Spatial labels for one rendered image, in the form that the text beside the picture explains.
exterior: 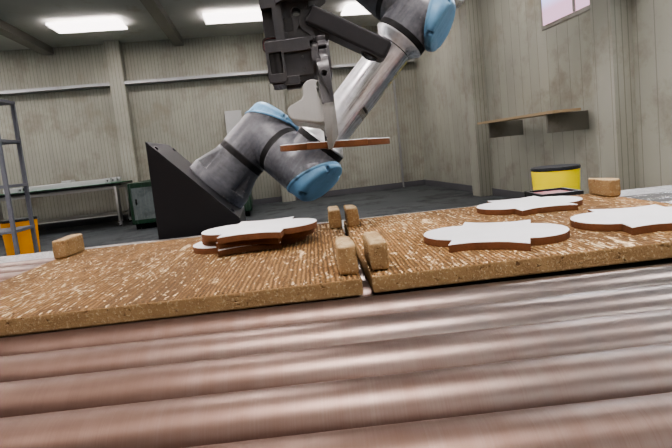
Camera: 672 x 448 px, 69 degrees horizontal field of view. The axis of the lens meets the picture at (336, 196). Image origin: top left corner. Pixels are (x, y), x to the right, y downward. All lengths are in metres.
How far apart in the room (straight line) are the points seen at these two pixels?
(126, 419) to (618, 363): 0.26
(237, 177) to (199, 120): 10.28
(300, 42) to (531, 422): 0.51
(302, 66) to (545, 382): 0.48
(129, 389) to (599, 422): 0.26
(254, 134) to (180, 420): 0.87
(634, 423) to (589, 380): 0.05
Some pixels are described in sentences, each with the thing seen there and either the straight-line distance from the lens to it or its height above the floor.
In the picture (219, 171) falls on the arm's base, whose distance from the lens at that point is 1.10.
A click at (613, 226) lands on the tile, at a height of 0.94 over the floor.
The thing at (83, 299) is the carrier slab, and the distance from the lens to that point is 0.51.
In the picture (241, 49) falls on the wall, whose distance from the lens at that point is 11.53.
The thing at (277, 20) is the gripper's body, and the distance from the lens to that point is 0.67.
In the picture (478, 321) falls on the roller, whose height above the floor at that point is 0.91.
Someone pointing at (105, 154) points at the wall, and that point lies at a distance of 11.74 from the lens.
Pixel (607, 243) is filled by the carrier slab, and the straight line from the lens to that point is 0.52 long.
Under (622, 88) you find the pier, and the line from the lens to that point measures 5.91.
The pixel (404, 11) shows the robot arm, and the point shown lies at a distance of 1.09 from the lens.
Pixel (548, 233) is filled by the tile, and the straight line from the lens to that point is 0.53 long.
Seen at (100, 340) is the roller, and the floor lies 0.91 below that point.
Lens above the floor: 1.05
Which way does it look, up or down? 5 degrees down
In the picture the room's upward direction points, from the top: 6 degrees counter-clockwise
